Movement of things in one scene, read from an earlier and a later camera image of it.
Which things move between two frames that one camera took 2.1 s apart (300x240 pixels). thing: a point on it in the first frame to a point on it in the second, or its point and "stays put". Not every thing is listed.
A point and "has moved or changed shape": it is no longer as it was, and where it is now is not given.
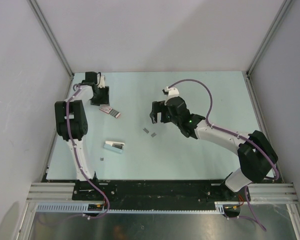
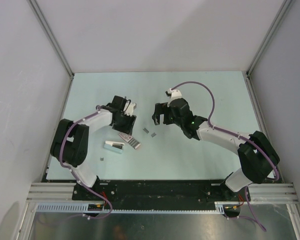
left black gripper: x=104 y=100 to x=128 y=127
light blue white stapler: x=114 y=146 stays put
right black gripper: x=158 y=107 stays put
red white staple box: x=108 y=109 has moved or changed shape
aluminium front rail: x=63 y=191 stays put
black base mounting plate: x=157 y=194 stays put
